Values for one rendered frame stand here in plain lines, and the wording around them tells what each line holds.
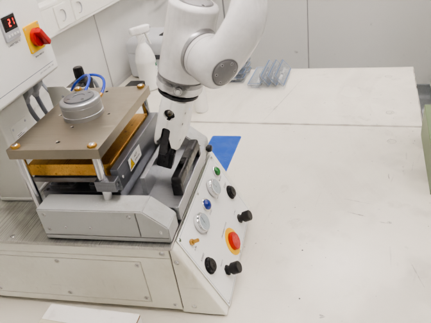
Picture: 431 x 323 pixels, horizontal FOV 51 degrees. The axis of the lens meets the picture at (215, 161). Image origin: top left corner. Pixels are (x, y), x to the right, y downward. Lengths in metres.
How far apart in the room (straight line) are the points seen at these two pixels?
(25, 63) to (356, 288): 0.80
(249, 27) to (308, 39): 2.67
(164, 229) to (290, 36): 2.70
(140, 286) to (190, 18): 0.51
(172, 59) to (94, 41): 1.12
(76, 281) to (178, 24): 0.54
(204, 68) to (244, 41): 0.07
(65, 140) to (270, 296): 0.50
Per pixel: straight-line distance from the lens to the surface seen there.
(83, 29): 1.81
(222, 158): 1.37
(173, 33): 0.75
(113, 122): 0.86
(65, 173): 0.89
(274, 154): 1.36
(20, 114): 1.02
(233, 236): 0.99
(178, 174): 0.84
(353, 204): 1.16
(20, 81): 0.99
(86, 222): 0.85
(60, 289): 1.01
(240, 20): 0.70
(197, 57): 0.70
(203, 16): 0.73
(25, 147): 0.86
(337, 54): 3.38
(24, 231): 0.97
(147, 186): 0.87
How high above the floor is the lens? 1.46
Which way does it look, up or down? 32 degrees down
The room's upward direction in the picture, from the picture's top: 9 degrees counter-clockwise
